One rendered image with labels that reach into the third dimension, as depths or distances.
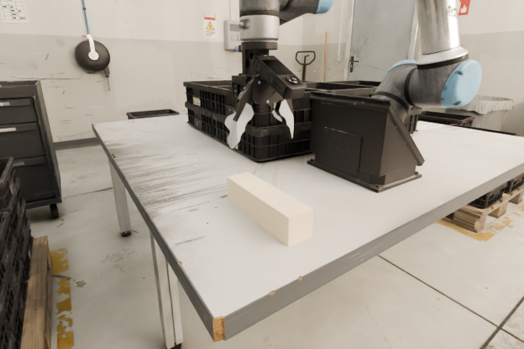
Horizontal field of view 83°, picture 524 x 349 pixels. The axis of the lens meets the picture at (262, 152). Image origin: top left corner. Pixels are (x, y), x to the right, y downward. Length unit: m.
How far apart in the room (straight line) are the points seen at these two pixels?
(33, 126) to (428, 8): 2.10
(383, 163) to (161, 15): 4.01
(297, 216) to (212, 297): 0.20
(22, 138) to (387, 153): 2.06
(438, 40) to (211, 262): 0.73
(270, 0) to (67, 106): 3.88
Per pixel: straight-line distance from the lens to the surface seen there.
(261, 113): 0.95
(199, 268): 0.54
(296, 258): 0.55
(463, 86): 0.89
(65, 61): 4.29
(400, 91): 0.96
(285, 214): 0.55
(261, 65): 0.56
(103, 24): 4.35
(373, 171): 0.83
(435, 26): 0.89
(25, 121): 2.29
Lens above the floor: 1.03
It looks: 17 degrees down
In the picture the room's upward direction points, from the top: straight up
